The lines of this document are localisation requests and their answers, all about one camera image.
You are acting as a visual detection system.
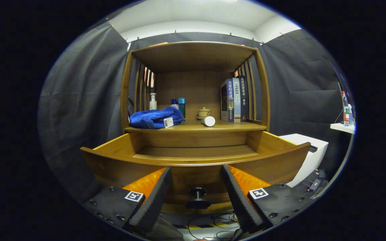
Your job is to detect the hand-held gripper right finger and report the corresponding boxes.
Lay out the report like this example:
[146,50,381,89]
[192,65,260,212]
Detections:
[220,164,309,234]

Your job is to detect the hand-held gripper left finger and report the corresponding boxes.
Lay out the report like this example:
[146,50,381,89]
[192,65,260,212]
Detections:
[81,167,173,235]

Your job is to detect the wooden drawer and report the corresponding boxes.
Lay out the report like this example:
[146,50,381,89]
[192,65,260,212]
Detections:
[80,131,311,215]

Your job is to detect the wooden cabinet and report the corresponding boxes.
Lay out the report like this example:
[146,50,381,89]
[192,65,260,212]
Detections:
[120,41,271,148]

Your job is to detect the black electronic device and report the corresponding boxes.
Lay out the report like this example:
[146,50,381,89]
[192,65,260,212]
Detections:
[307,169,329,194]

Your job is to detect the blue towel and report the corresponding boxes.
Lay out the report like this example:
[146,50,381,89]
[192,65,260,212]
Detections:
[129,106,185,130]

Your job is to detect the beige lidded teacup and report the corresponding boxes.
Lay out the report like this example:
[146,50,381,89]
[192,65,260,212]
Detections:
[196,106,211,120]

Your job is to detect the light blue book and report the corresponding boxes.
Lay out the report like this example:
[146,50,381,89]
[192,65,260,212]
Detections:
[232,78,241,122]

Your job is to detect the white shelf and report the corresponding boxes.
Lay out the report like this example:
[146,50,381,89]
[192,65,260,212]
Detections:
[330,123,356,135]

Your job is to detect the red label water bottle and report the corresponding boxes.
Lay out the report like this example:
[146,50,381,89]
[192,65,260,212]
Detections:
[342,91,350,127]

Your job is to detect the black floor cable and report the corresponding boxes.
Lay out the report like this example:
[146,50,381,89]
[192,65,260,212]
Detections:
[187,214,240,240]

